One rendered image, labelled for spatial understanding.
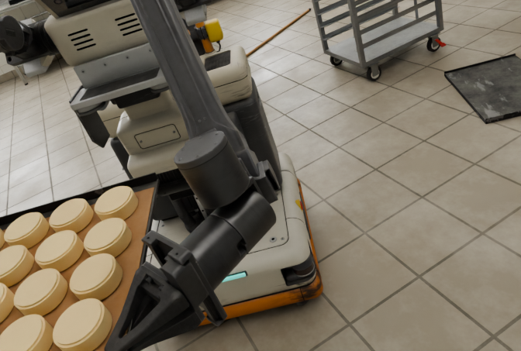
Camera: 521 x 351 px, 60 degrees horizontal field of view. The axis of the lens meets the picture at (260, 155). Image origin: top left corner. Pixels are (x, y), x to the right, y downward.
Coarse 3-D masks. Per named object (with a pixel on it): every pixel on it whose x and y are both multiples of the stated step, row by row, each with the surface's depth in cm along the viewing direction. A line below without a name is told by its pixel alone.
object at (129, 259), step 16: (144, 192) 58; (144, 208) 55; (96, 224) 55; (128, 224) 53; (144, 224) 52; (80, 256) 51; (128, 256) 49; (32, 272) 52; (64, 272) 50; (128, 272) 47; (16, 288) 50; (128, 288) 45; (64, 304) 46; (112, 304) 44; (48, 320) 45; (112, 320) 43
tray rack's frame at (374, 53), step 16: (416, 0) 304; (416, 16) 312; (368, 32) 323; (384, 32) 314; (400, 32) 305; (416, 32) 297; (432, 32) 291; (336, 48) 314; (352, 48) 306; (368, 48) 298; (384, 48) 290; (400, 48) 287; (368, 64) 282
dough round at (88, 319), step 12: (84, 300) 43; (96, 300) 43; (72, 312) 42; (84, 312) 42; (96, 312) 41; (108, 312) 42; (60, 324) 41; (72, 324) 41; (84, 324) 41; (96, 324) 40; (108, 324) 41; (60, 336) 40; (72, 336) 40; (84, 336) 39; (96, 336) 40; (60, 348) 40; (72, 348) 39; (84, 348) 40
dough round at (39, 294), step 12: (36, 276) 48; (48, 276) 47; (60, 276) 47; (24, 288) 47; (36, 288) 46; (48, 288) 46; (60, 288) 46; (24, 300) 45; (36, 300) 45; (48, 300) 45; (60, 300) 46; (24, 312) 45; (36, 312) 45; (48, 312) 46
